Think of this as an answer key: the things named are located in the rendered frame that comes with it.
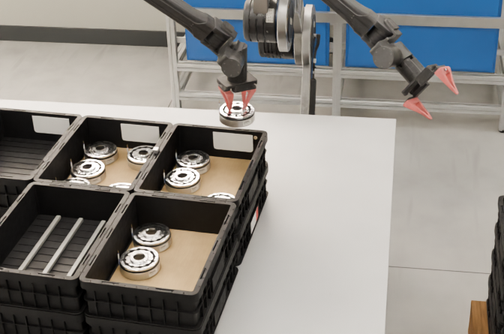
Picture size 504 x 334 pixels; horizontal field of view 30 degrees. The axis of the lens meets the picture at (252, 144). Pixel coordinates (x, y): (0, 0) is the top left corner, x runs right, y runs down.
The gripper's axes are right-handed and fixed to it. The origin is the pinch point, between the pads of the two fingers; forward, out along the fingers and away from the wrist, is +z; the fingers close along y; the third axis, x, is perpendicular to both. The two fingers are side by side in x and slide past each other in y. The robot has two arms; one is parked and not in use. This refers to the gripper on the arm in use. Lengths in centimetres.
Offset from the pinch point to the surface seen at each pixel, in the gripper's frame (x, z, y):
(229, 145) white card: 8.0, 17.9, 1.5
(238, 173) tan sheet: -1.7, 22.0, -0.1
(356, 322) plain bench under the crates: -64, 33, 4
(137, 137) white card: 27.1, 19.1, -21.5
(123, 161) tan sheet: 22.3, 23.5, -28.3
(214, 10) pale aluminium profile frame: 171, 47, 71
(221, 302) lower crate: -44, 31, -26
